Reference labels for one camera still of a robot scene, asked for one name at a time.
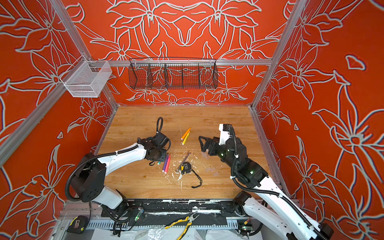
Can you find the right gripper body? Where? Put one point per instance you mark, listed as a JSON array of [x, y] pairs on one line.
[[220, 150]]

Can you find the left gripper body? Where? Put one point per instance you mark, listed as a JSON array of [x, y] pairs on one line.
[[161, 155]]

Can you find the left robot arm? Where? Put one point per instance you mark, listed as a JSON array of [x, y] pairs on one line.
[[87, 181]]

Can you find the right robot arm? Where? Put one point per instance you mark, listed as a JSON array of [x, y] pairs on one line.
[[260, 197]]

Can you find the pink marker pen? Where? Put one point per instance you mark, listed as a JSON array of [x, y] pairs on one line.
[[167, 165]]

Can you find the purple marker pen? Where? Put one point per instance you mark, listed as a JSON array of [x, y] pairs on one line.
[[165, 163]]

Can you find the yellow highlighter pen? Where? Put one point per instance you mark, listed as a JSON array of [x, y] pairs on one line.
[[185, 139]]

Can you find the orange highlighter pen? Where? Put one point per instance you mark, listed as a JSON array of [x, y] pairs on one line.
[[185, 134]]

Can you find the black tape measure on table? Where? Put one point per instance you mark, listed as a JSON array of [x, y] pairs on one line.
[[186, 168]]

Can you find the small circuit board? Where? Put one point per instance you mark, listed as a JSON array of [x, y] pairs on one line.
[[246, 228]]

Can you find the white mesh basket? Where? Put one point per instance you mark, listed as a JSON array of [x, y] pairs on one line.
[[84, 81]]

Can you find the black yellow tape measure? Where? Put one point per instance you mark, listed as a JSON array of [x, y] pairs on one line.
[[78, 225]]

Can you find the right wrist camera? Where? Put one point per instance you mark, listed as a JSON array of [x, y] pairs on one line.
[[225, 133]]

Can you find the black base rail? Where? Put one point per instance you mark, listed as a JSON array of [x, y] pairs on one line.
[[221, 207]]

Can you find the black wire basket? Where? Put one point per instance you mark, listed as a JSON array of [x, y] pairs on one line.
[[173, 74]]

